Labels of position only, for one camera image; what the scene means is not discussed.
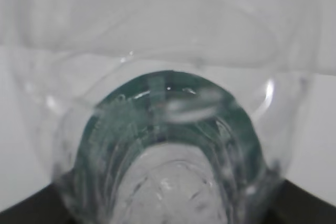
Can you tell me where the clear green-label water bottle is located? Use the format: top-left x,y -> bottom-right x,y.
1,0 -> 321,223

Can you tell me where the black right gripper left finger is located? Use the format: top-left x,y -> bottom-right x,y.
1,184 -> 76,224

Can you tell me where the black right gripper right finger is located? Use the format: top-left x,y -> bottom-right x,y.
267,180 -> 335,224

